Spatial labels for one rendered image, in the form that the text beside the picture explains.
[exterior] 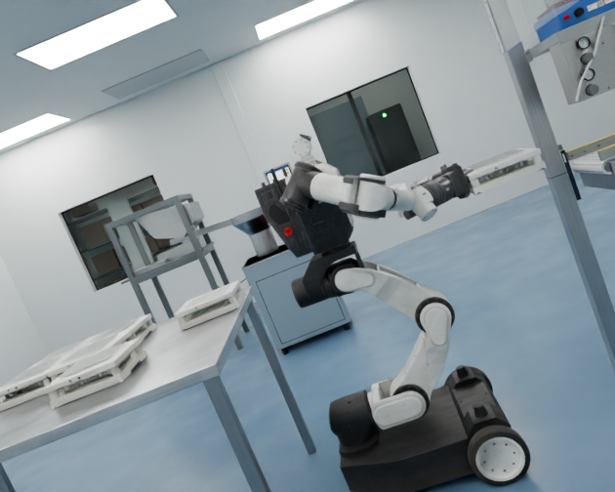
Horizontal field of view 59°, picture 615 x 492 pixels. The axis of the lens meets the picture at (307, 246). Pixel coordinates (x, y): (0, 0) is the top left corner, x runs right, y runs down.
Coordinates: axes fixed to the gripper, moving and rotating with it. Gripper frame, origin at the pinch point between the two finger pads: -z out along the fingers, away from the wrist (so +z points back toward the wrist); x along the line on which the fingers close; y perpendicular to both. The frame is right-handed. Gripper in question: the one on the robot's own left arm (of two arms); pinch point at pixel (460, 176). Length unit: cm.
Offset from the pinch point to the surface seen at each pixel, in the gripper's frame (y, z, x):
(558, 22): 12, -45, -35
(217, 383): 82, 79, 19
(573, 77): 17.1, -42.5, -17.3
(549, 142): -13.9, -34.4, 2.0
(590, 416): 8, -11, 100
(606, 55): 15, -54, -20
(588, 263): -14, -32, 51
